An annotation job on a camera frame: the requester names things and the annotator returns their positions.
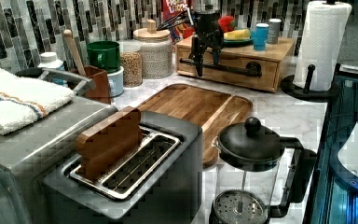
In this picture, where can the blue cup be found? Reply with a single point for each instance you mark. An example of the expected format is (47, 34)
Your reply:
(261, 36)

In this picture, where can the wooden drawer box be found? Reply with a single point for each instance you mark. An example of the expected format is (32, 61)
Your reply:
(274, 61)

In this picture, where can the green plate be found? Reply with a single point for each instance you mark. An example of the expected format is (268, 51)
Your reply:
(238, 43)

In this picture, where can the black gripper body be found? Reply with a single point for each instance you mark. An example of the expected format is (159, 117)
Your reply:
(208, 33)

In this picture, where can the silver toaster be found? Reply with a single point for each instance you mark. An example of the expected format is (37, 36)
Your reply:
(160, 182)

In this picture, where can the glass jar of grains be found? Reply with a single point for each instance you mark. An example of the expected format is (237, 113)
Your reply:
(131, 61)

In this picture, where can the cereal box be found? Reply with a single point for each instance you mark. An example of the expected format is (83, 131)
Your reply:
(171, 8)

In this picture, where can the wooden spoon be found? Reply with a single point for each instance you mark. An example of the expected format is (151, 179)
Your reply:
(68, 37)

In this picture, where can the wooden cutting board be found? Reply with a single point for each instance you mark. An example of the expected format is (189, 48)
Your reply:
(211, 110)

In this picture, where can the white jar wooden lid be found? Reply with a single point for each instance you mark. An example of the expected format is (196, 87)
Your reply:
(156, 51)

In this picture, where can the brown wooden utensil holder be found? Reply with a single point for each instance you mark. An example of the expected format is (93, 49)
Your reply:
(101, 92)

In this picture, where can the wooden toast block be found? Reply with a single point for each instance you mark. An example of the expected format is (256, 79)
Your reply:
(104, 144)

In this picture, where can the silver toaster oven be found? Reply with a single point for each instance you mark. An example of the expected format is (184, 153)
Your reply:
(30, 153)

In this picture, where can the green mug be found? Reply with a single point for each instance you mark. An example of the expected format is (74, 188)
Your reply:
(105, 55)

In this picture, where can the paper towel roll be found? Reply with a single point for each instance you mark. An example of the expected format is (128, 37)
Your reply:
(323, 31)

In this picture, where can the yellow banana toy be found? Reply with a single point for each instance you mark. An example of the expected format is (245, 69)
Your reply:
(243, 34)

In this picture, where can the grey cup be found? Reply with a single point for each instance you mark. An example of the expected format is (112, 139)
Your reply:
(274, 31)

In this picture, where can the white bottle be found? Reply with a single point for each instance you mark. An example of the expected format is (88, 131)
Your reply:
(50, 60)

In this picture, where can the black paper towel holder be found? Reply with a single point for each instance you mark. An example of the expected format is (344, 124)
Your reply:
(305, 93)

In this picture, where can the white striped towel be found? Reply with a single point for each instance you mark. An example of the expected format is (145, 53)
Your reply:
(25, 100)

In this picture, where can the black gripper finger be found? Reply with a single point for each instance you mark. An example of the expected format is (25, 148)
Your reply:
(196, 55)
(215, 52)

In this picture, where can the red toy fruit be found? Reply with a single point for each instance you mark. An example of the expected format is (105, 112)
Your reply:
(227, 23)

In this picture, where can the light blue white mug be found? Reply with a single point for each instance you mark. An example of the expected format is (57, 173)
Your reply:
(116, 82)

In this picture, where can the black french press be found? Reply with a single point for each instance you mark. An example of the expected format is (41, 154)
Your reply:
(251, 155)

